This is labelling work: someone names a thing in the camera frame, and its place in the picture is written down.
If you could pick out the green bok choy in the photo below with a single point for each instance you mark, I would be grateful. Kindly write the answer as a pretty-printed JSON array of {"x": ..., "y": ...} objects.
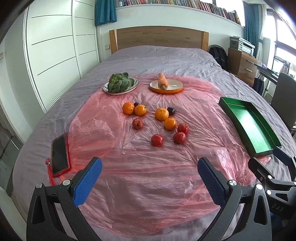
[{"x": 120, "y": 82}]

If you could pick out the teal curtain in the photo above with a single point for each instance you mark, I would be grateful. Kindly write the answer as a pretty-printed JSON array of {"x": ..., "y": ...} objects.
[
  {"x": 105, "y": 12},
  {"x": 254, "y": 17}
]

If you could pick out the row of books on shelf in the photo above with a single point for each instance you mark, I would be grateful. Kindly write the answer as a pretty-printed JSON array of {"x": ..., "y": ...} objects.
[{"x": 208, "y": 6}]

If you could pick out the desk by window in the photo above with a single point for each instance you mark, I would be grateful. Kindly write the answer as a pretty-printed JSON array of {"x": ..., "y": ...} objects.
[{"x": 267, "y": 73}]

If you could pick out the teal curtain left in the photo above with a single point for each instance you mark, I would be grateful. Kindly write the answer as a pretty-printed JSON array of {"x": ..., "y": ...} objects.
[{"x": 105, "y": 12}]

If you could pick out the orange rimmed plate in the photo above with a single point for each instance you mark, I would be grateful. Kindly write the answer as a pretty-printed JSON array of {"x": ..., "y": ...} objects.
[{"x": 174, "y": 86}]

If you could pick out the teal curtain right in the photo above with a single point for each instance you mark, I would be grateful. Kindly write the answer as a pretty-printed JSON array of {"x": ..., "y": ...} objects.
[{"x": 254, "y": 17}]

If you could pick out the grey office chair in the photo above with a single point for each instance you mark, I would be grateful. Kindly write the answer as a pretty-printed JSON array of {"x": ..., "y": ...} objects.
[{"x": 283, "y": 101}]

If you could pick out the grey printer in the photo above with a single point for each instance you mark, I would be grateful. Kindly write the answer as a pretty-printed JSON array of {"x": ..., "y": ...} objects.
[{"x": 241, "y": 44}]

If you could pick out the white plate with greens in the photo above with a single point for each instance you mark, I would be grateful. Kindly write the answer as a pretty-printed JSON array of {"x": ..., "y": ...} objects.
[{"x": 134, "y": 86}]

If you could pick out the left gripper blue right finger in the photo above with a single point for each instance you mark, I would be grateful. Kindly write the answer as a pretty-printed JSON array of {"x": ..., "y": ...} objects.
[{"x": 244, "y": 212}]

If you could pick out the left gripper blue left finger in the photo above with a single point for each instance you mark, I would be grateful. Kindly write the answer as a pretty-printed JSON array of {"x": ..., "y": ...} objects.
[{"x": 43, "y": 222}]

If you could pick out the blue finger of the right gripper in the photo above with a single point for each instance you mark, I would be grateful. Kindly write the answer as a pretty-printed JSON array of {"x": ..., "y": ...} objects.
[
  {"x": 260, "y": 171},
  {"x": 287, "y": 160}
]

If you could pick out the pink plastic sheet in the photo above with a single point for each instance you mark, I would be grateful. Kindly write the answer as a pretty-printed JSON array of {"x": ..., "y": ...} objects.
[{"x": 142, "y": 188}]

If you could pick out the green rectangular tray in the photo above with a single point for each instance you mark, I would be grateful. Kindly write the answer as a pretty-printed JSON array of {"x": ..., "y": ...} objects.
[{"x": 255, "y": 132}]

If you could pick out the dark plum right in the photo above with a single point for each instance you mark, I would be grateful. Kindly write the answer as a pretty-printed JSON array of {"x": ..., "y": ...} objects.
[{"x": 171, "y": 110}]

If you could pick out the black backpack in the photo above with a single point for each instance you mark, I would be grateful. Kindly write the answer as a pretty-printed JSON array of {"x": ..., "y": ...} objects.
[{"x": 219, "y": 55}]

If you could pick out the white wardrobe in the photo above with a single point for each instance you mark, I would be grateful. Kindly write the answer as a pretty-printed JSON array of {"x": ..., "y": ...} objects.
[{"x": 61, "y": 46}]

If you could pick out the grey purple bed sheet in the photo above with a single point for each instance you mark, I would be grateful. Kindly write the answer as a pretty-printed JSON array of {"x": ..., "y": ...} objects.
[{"x": 141, "y": 61}]

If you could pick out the red cased smartphone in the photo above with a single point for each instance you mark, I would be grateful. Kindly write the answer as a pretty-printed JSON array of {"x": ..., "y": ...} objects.
[{"x": 60, "y": 160}]

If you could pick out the wooden headboard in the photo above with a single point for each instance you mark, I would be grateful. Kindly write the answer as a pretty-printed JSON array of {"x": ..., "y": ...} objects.
[{"x": 165, "y": 36}]

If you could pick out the dark blue bag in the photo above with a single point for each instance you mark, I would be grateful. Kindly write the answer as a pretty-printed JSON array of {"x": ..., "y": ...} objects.
[{"x": 258, "y": 85}]

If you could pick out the orange carrot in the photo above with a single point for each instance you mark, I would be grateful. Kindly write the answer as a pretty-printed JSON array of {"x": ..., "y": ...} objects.
[{"x": 162, "y": 81}]

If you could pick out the wooden drawer chest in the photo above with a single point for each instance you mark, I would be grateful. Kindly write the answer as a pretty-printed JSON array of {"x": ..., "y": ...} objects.
[{"x": 242, "y": 65}]

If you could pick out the large centre orange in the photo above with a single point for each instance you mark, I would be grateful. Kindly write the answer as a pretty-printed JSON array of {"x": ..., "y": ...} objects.
[{"x": 161, "y": 114}]

